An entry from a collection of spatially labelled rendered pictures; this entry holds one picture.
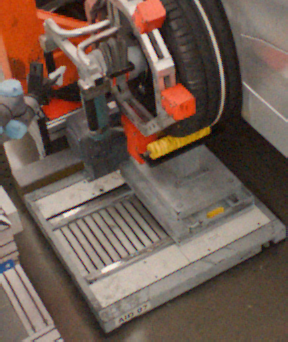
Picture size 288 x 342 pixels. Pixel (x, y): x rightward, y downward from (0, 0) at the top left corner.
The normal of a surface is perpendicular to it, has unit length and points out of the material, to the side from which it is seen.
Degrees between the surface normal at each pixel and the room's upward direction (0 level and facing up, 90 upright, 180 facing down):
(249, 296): 0
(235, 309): 0
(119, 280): 0
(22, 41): 90
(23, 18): 90
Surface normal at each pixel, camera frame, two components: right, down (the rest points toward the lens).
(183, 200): -0.11, -0.77
